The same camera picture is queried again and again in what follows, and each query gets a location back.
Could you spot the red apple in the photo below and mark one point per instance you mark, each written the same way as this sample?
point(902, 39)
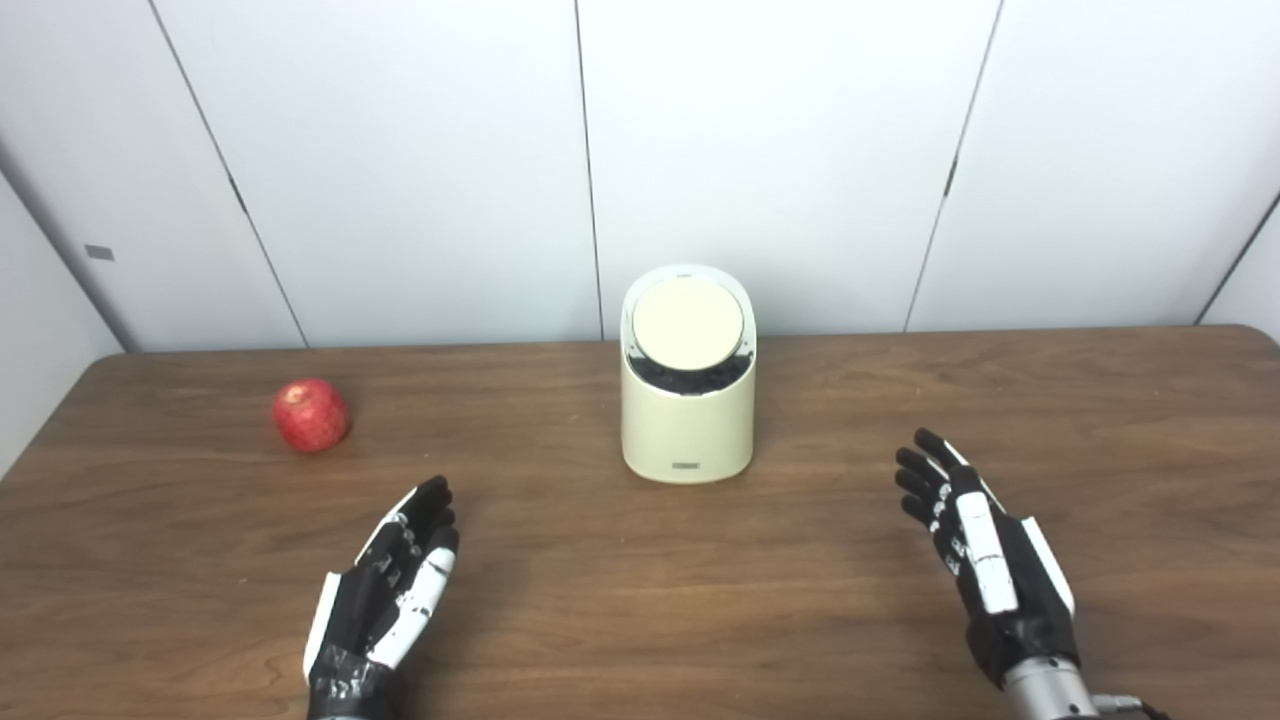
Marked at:
point(311, 415)

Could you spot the small grey wall plate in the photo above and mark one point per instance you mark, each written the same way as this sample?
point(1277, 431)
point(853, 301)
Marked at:
point(99, 252)

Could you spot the cream lidded trash can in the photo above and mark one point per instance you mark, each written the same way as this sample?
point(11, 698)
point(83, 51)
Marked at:
point(687, 430)

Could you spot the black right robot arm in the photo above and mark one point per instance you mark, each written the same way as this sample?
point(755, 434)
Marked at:
point(1045, 695)

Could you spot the white and black left hand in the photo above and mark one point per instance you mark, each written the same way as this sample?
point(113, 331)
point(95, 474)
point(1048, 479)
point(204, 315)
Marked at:
point(360, 600)

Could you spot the black bin liner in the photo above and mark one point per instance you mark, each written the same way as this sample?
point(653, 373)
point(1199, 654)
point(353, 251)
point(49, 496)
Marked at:
point(690, 378)

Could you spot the white and black right hand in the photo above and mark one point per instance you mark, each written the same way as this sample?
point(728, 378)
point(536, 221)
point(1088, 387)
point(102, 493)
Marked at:
point(1020, 590)

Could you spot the cream round bin lid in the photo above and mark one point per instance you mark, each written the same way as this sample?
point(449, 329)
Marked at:
point(688, 322)

